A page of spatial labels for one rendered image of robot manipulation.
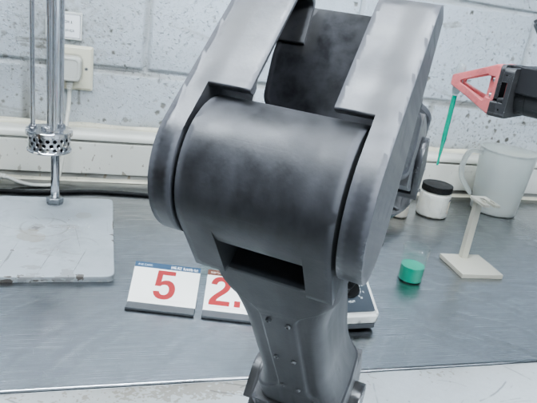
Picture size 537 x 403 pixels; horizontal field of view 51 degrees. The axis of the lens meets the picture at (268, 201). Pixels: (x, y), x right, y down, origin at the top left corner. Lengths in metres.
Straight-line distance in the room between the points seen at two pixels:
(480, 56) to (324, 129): 1.25
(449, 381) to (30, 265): 0.58
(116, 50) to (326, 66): 0.94
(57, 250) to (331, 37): 0.68
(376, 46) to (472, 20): 1.20
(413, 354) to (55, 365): 0.43
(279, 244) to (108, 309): 0.57
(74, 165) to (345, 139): 1.01
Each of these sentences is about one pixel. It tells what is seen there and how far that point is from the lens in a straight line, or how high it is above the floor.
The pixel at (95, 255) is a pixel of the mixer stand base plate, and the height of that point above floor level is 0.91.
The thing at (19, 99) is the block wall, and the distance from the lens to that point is 1.22.
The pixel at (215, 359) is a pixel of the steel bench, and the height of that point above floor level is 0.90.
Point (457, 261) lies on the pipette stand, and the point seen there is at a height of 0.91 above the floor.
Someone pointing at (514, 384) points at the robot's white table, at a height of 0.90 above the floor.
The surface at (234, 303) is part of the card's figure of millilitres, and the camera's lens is 0.77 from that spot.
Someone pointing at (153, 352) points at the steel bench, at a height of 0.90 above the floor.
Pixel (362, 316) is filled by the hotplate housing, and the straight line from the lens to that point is 0.78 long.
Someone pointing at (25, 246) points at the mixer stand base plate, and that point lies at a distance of 0.91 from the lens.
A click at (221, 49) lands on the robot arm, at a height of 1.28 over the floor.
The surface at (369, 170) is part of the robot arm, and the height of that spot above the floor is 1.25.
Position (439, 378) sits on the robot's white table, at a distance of 0.75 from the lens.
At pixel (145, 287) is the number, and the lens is 0.78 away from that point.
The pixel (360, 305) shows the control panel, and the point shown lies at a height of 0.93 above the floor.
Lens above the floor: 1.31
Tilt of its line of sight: 20 degrees down
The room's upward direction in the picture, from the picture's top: 8 degrees clockwise
